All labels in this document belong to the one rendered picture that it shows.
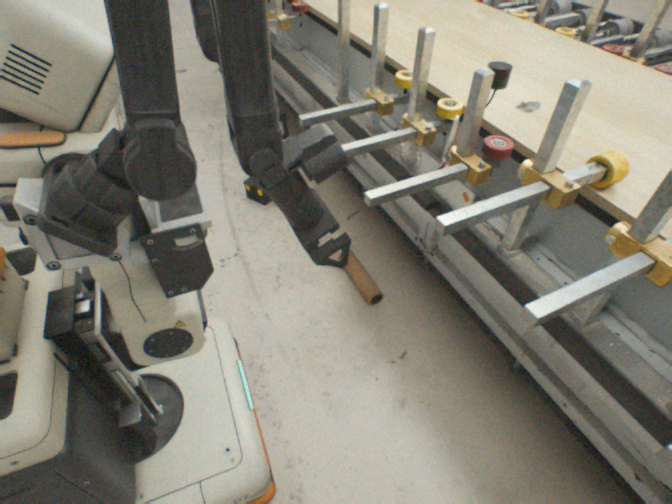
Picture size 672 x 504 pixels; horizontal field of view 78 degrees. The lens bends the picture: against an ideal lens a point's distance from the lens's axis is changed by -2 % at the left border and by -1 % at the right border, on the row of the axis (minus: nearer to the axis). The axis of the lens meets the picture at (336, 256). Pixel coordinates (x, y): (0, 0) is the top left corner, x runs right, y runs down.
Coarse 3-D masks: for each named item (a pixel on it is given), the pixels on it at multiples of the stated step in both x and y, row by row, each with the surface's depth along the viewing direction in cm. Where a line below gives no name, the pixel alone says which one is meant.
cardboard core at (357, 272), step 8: (352, 256) 199; (352, 264) 196; (360, 264) 196; (352, 272) 194; (360, 272) 192; (352, 280) 195; (360, 280) 190; (368, 280) 189; (360, 288) 189; (368, 288) 186; (376, 288) 186; (368, 296) 184; (376, 296) 190
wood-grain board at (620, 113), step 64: (320, 0) 214; (384, 0) 214; (448, 0) 214; (448, 64) 155; (512, 64) 155; (576, 64) 155; (512, 128) 121; (576, 128) 121; (640, 128) 121; (640, 192) 100
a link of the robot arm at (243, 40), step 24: (216, 0) 40; (240, 0) 40; (264, 0) 41; (216, 24) 42; (240, 24) 42; (264, 24) 43; (240, 48) 43; (264, 48) 44; (240, 72) 45; (264, 72) 46; (240, 96) 47; (264, 96) 48; (240, 120) 48; (264, 120) 49; (240, 144) 50; (264, 144) 51
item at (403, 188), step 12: (444, 168) 114; (456, 168) 114; (492, 168) 118; (408, 180) 110; (420, 180) 110; (432, 180) 110; (444, 180) 113; (372, 192) 106; (384, 192) 106; (396, 192) 107; (408, 192) 109; (372, 204) 106
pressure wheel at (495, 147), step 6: (486, 138) 116; (492, 138) 116; (498, 138) 116; (504, 138) 116; (486, 144) 114; (492, 144) 114; (498, 144) 114; (504, 144) 114; (510, 144) 114; (486, 150) 114; (492, 150) 113; (498, 150) 112; (504, 150) 112; (510, 150) 113; (486, 156) 115; (492, 156) 114; (498, 156) 113; (504, 156) 114
